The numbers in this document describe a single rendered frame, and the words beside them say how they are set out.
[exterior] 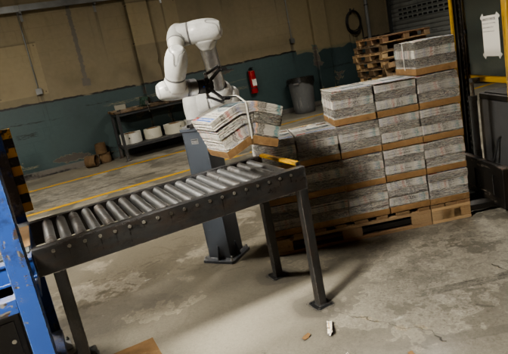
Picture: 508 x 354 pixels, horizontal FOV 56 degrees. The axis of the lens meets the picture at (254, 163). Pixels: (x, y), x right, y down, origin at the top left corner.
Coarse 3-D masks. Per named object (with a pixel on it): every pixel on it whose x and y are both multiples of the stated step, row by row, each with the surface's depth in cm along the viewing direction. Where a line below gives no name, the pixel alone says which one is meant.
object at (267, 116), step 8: (256, 104) 251; (264, 104) 253; (272, 104) 255; (256, 112) 252; (264, 112) 254; (272, 112) 255; (280, 112) 258; (256, 120) 252; (264, 120) 254; (272, 120) 256; (280, 120) 258; (256, 128) 253; (264, 128) 255; (272, 128) 257; (264, 136) 255; (272, 136) 257; (256, 144) 256
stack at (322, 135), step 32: (320, 128) 336; (352, 128) 327; (384, 128) 329; (416, 128) 331; (352, 160) 331; (384, 160) 334; (416, 160) 335; (352, 192) 337; (384, 192) 337; (416, 192) 339; (288, 224) 338; (352, 224) 344; (416, 224) 344
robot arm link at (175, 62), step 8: (168, 40) 276; (176, 40) 273; (168, 48) 229; (176, 48) 228; (168, 56) 228; (176, 56) 227; (184, 56) 229; (168, 64) 230; (176, 64) 229; (184, 64) 231; (168, 72) 232; (176, 72) 231; (184, 72) 234; (176, 80) 235
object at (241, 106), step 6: (228, 102) 273; (234, 102) 263; (240, 102) 253; (246, 102) 249; (252, 102) 250; (240, 108) 247; (252, 108) 251; (240, 114) 248; (246, 114) 250; (252, 114) 251; (246, 120) 250; (252, 120) 251; (246, 126) 251; (252, 126) 252; (246, 132) 251; (252, 132) 253
